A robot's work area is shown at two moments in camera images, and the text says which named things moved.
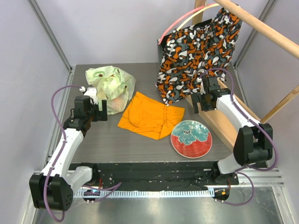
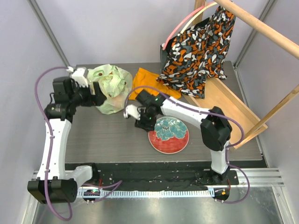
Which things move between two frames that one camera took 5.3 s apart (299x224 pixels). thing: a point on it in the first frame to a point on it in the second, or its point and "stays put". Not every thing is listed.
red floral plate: [191, 139] to [170, 135]
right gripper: [202, 102] to [143, 123]
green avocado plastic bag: [113, 84] stays put
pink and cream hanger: [204, 7] to [175, 32]
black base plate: [160, 176] stays put
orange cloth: [143, 115] to [144, 80]
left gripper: [101, 115] to [97, 99]
